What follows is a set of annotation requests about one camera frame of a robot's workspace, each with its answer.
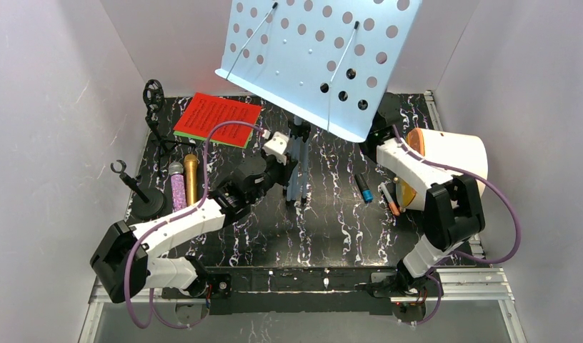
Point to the green sheet music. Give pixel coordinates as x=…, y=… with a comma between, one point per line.
x=219, y=139

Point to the white drum orange head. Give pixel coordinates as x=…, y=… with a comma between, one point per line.
x=460, y=150

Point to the grey tripod music stand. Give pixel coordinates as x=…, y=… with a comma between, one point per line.
x=327, y=63

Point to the aluminium base frame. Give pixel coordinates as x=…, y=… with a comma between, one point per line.
x=318, y=305

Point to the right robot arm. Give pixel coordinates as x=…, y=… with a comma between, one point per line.
x=442, y=174

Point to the red sheet music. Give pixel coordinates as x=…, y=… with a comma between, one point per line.
x=204, y=112

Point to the black tripod mic stand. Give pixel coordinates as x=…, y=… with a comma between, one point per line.
x=154, y=100

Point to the black marker blue cap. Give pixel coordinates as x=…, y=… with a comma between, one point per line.
x=363, y=187

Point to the white marker orange cap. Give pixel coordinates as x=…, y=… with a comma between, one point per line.
x=389, y=200

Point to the purple glitter microphone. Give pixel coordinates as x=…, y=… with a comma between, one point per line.
x=178, y=192

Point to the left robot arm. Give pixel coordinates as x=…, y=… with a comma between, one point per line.
x=130, y=258

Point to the gold microphone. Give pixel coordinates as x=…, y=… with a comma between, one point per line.
x=190, y=165

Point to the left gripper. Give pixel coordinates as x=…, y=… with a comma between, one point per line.
x=282, y=168

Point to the black round-base mic stand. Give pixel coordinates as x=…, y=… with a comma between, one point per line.
x=146, y=203

